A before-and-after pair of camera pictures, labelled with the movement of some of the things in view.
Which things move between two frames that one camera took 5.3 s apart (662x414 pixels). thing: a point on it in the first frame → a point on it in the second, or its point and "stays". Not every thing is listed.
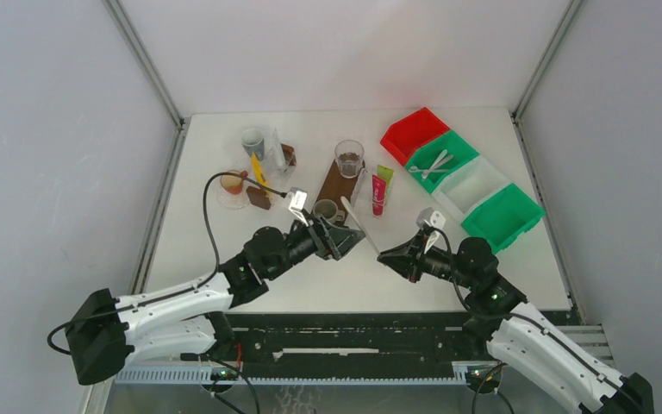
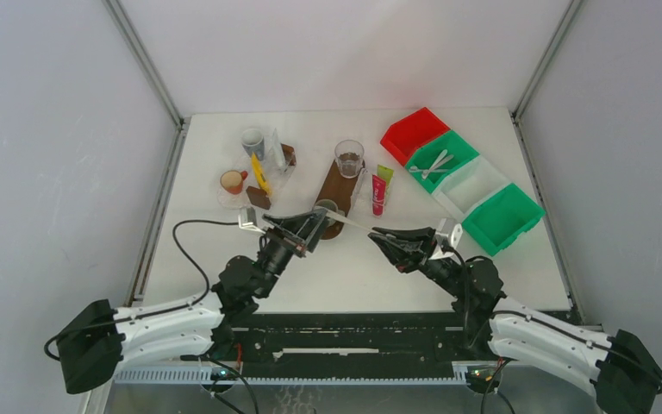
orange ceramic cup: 232,184 stays
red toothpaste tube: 378,195 stays
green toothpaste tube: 384,173 stays
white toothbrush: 344,201 → 335,216
